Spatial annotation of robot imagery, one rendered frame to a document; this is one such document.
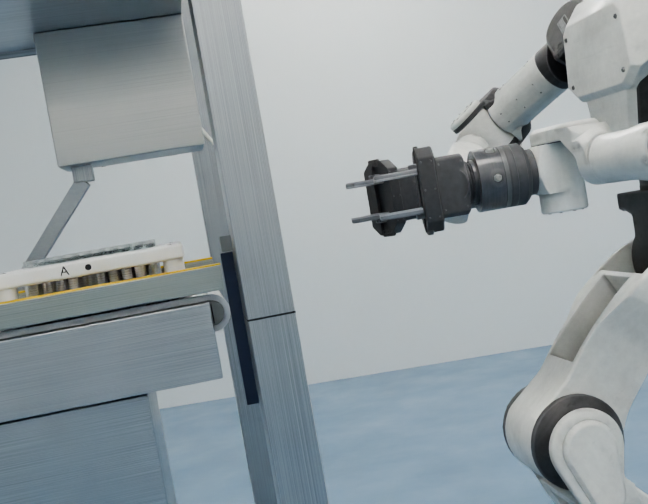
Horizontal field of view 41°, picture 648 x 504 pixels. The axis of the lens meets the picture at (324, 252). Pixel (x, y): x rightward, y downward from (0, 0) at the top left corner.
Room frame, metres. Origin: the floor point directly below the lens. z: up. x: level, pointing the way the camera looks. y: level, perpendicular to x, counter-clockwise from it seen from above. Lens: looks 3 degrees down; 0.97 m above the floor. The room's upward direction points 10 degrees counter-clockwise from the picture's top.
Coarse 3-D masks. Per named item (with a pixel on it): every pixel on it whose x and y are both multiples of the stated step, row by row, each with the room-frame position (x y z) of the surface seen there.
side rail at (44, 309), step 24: (96, 288) 1.10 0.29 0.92; (120, 288) 1.10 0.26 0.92; (144, 288) 1.11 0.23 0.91; (168, 288) 1.11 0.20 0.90; (192, 288) 1.11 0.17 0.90; (216, 288) 1.12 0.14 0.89; (0, 312) 1.08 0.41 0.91; (24, 312) 1.08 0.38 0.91; (48, 312) 1.09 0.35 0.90; (72, 312) 1.09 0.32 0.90; (96, 312) 1.10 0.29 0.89
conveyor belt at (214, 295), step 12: (168, 300) 1.15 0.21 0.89; (180, 300) 1.13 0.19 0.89; (192, 300) 1.13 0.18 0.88; (204, 300) 1.14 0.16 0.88; (216, 300) 1.14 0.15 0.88; (108, 312) 1.12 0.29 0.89; (120, 312) 1.12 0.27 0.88; (132, 312) 1.12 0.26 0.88; (228, 312) 1.14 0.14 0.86; (36, 324) 1.13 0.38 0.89; (48, 324) 1.10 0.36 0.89; (60, 324) 1.11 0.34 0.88; (72, 324) 1.11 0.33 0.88; (0, 336) 1.09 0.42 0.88; (12, 336) 1.10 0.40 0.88
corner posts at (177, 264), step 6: (168, 264) 1.14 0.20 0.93; (174, 264) 1.14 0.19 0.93; (180, 264) 1.14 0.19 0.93; (168, 270) 1.14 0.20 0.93; (174, 270) 1.14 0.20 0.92; (0, 294) 1.10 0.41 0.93; (6, 294) 1.10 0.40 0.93; (12, 294) 1.11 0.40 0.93; (18, 294) 1.12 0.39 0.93; (0, 300) 1.10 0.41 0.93; (6, 300) 1.10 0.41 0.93
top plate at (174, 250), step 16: (112, 256) 1.12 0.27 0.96; (128, 256) 1.13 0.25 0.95; (144, 256) 1.13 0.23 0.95; (160, 256) 1.13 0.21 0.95; (176, 256) 1.14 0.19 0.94; (16, 272) 1.11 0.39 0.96; (32, 272) 1.11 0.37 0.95; (48, 272) 1.11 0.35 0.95; (80, 272) 1.12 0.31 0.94; (96, 272) 1.12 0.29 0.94; (0, 288) 1.10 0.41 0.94
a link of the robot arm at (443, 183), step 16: (416, 160) 1.22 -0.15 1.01; (432, 160) 1.21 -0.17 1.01; (448, 160) 1.21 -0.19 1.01; (480, 160) 1.21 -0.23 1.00; (496, 160) 1.20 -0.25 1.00; (416, 176) 1.25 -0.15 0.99; (432, 176) 1.21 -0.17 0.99; (448, 176) 1.21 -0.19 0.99; (464, 176) 1.21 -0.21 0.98; (480, 176) 1.20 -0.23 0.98; (496, 176) 1.19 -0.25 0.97; (432, 192) 1.21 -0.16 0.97; (448, 192) 1.21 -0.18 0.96; (464, 192) 1.21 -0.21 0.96; (480, 192) 1.21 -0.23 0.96; (496, 192) 1.20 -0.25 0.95; (432, 208) 1.21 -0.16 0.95; (448, 208) 1.21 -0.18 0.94; (464, 208) 1.21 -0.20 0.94; (480, 208) 1.23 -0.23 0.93; (496, 208) 1.23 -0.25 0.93; (432, 224) 1.21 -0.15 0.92
